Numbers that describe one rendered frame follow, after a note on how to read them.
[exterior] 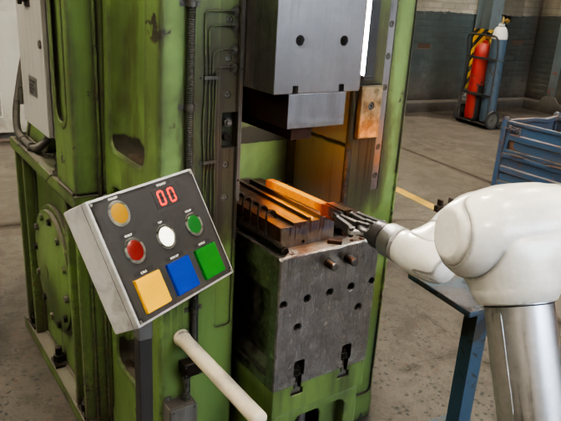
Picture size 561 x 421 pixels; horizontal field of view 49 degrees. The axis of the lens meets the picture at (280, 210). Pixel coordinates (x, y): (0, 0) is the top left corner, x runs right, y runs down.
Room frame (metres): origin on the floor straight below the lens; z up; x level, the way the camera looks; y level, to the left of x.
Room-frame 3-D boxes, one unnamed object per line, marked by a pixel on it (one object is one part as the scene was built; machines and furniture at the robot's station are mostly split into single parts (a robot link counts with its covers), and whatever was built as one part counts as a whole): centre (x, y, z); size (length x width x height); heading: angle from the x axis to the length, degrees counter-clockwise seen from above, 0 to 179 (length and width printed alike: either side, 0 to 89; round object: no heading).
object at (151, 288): (1.19, 0.26, 1.01); 0.07 x 0.05 x 0.07; 150
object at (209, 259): (1.36, 0.16, 1.01); 0.07 x 0.05 x 0.07; 150
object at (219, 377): (1.46, 0.14, 0.62); 0.44 x 0.05 x 0.05; 35
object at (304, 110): (1.90, 0.04, 1.32); 0.42 x 0.20 x 0.10; 35
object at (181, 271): (1.27, 0.21, 1.01); 0.07 x 0.05 x 0.07; 150
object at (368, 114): (2.02, -0.27, 1.27); 0.09 x 0.02 x 0.17; 125
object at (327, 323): (1.94, 0.00, 0.69); 0.56 x 0.38 x 0.45; 35
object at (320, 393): (1.94, 0.00, 0.23); 0.55 x 0.37 x 0.47; 35
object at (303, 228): (1.90, 0.04, 0.96); 0.42 x 0.20 x 0.09; 35
